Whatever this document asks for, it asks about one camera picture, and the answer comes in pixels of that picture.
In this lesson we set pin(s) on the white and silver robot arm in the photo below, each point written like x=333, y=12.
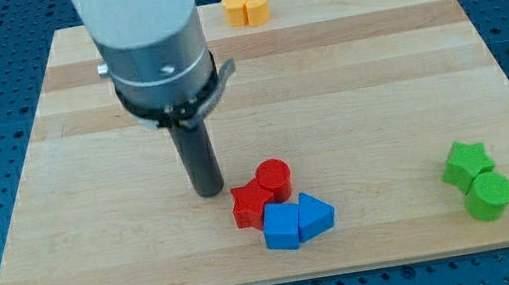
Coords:
x=155, y=50

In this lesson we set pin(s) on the red cylinder block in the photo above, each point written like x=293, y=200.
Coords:
x=274, y=175

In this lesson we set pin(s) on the red star block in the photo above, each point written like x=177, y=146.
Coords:
x=249, y=203

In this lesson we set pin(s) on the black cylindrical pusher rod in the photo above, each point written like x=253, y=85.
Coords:
x=198, y=158

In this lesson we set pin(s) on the blue cube block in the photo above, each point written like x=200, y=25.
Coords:
x=280, y=228

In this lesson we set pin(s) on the blue triangle block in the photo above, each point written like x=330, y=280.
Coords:
x=314, y=216

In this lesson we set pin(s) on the wooden board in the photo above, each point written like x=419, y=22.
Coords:
x=361, y=98

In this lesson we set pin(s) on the yellow heart block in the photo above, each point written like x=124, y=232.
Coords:
x=258, y=12

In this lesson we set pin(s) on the yellow hexagon block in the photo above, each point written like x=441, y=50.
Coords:
x=235, y=12

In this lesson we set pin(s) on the green star block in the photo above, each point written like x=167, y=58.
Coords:
x=464, y=163

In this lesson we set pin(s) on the green cylinder block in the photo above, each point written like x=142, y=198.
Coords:
x=488, y=196

